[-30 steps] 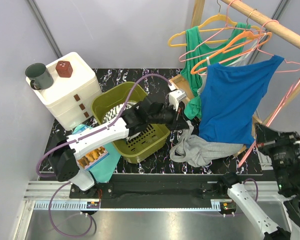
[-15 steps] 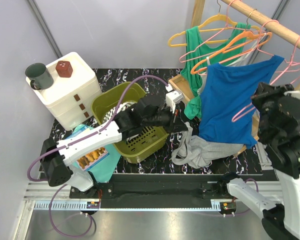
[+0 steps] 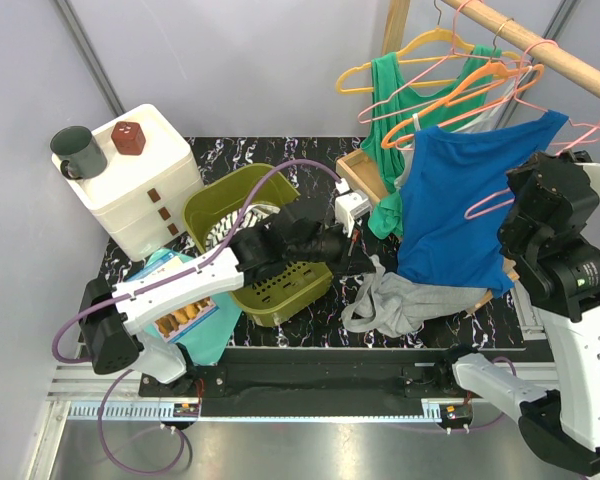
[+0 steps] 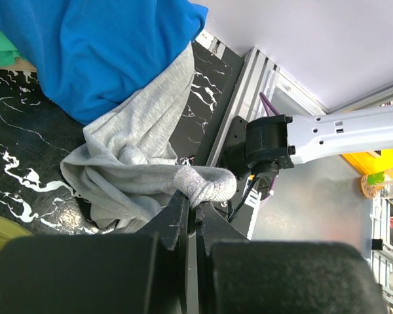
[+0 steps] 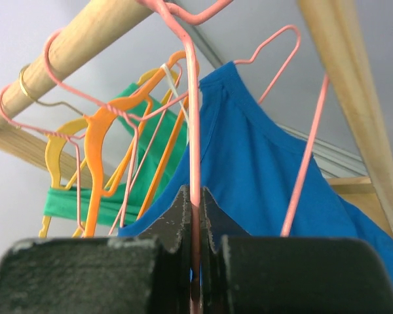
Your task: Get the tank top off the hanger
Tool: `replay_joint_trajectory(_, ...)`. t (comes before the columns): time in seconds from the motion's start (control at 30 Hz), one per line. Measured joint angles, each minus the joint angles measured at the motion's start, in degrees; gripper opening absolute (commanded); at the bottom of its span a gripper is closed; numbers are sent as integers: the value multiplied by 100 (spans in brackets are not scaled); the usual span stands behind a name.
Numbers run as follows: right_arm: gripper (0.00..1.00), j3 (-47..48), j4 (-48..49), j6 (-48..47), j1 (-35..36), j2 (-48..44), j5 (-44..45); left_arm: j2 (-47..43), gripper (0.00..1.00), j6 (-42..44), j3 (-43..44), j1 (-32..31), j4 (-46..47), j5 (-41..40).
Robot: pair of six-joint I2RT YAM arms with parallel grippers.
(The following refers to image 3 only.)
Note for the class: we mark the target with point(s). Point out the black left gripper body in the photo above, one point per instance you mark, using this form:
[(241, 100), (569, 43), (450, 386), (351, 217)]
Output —
[(344, 251)]

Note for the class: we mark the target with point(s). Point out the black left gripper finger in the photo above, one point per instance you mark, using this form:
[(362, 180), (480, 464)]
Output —
[(348, 270), (363, 262)]

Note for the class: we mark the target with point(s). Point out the black white striped tank top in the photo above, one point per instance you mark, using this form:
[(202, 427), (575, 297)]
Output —
[(254, 213)]

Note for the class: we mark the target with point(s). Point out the pink wire hanger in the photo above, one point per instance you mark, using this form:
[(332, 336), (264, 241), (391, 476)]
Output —
[(400, 55)]

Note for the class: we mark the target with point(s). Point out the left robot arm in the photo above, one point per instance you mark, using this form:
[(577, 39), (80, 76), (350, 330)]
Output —
[(115, 320)]

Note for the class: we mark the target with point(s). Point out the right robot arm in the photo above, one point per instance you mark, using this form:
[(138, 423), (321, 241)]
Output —
[(543, 235)]

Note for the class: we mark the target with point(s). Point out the blue tank top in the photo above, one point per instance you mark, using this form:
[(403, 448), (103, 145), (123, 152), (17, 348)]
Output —
[(455, 200)]

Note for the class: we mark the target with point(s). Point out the orange plastic hanger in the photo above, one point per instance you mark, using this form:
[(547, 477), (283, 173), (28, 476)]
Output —
[(465, 91)]

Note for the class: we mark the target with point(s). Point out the green tank top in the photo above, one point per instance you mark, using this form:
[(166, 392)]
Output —
[(397, 103)]

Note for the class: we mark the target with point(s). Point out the light grey tank top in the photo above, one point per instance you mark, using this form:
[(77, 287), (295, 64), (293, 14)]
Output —
[(485, 121)]

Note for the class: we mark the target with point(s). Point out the olive green plastic basket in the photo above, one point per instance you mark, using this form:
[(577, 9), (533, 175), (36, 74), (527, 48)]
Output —
[(271, 302)]

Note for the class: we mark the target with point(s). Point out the white drawer unit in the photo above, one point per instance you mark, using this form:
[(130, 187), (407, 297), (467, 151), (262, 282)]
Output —
[(139, 200)]

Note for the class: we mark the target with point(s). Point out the dark red cube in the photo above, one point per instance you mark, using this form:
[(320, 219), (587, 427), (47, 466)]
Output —
[(128, 138)]

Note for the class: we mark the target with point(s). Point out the dark green mug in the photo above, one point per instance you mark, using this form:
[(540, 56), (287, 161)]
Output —
[(80, 155)]

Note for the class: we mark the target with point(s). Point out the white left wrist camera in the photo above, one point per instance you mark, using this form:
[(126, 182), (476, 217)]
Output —
[(349, 205)]

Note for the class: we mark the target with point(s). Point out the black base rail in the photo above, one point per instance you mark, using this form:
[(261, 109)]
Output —
[(377, 374)]

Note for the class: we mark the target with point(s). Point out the white cable duct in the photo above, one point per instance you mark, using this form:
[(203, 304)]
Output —
[(418, 411)]

